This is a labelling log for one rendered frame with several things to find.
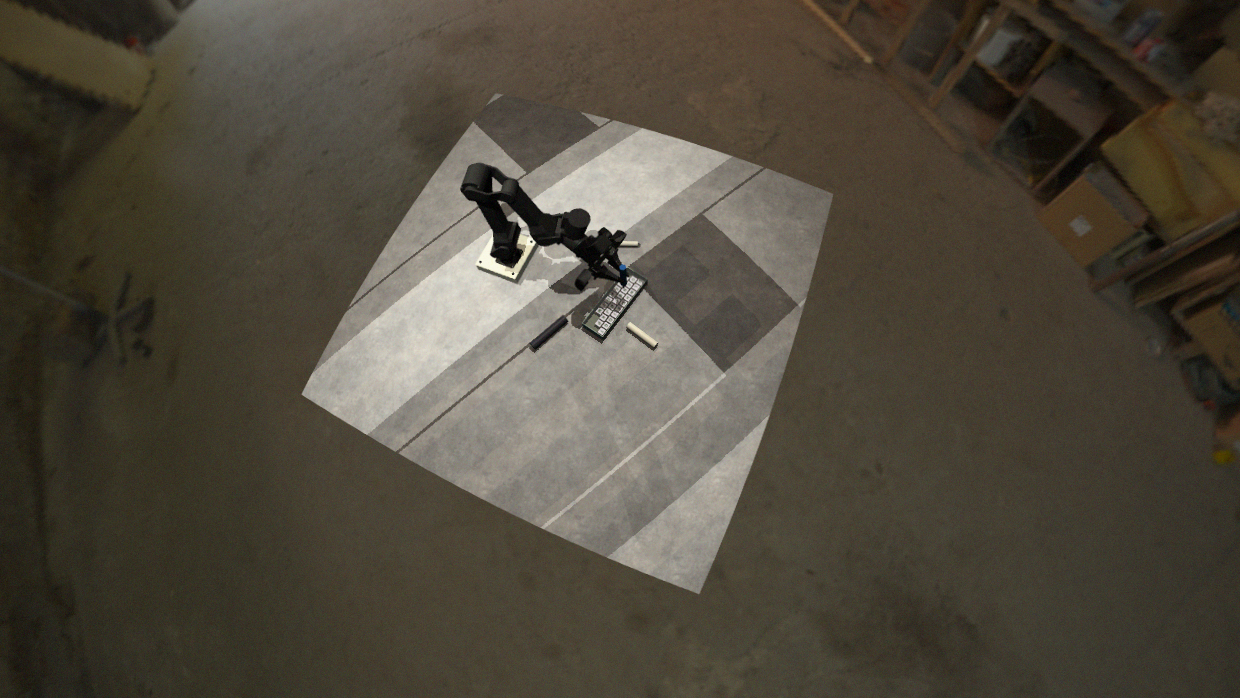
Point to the black cylinder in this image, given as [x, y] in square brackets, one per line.
[546, 334]

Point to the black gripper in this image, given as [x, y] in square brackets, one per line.
[596, 270]

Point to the black keyboard with white keys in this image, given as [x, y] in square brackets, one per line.
[614, 303]

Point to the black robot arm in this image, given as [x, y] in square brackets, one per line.
[546, 229]

